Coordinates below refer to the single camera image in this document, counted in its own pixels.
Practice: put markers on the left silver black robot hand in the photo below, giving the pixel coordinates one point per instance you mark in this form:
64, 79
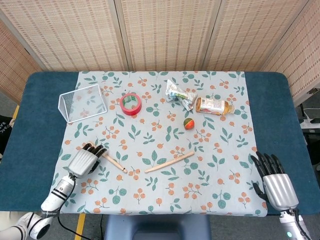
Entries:
81, 161

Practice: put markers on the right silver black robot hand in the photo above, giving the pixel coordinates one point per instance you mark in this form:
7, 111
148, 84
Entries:
280, 190

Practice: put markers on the long wooden stick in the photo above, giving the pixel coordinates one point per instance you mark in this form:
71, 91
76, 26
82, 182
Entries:
170, 162

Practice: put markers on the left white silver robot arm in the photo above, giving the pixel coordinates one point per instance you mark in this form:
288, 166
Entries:
58, 191

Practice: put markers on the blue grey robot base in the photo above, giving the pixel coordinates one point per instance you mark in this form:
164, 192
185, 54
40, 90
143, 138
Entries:
157, 227

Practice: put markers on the red tape roll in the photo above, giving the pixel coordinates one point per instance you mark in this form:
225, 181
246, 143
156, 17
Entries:
132, 112

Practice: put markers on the blue felt table cover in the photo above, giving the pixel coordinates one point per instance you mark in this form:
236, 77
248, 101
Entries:
275, 112

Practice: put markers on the floral printed tablecloth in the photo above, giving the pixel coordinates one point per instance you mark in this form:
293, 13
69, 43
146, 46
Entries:
155, 190

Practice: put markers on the black bag with white print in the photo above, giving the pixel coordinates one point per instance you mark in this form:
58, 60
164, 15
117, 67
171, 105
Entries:
5, 135

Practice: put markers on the plastic tea bottle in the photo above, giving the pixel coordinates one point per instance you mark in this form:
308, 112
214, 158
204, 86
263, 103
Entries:
212, 105

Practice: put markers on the small orange green ball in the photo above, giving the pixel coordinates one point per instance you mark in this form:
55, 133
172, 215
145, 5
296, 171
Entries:
189, 123

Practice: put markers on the woven bamboo screen panel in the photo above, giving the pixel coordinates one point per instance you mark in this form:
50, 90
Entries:
167, 32
15, 67
255, 32
67, 32
300, 57

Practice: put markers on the crumpled foil snack wrapper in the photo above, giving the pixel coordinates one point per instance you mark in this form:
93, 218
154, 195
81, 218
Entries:
175, 93

